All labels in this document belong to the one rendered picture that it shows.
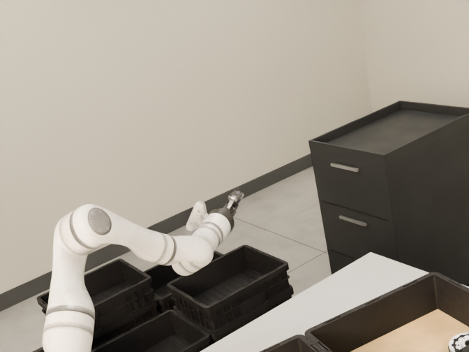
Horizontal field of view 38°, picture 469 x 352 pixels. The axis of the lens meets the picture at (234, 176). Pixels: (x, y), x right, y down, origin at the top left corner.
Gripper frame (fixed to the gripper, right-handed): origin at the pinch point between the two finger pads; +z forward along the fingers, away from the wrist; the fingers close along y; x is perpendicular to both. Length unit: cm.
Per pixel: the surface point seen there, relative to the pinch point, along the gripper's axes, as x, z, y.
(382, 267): -48, 39, -18
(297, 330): -32.3, 2.8, -29.6
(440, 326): -61, -13, 5
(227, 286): -3, 63, -73
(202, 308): -1, 31, -64
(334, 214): -28, 113, -47
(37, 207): 128, 149, -157
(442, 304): -60, -6, 7
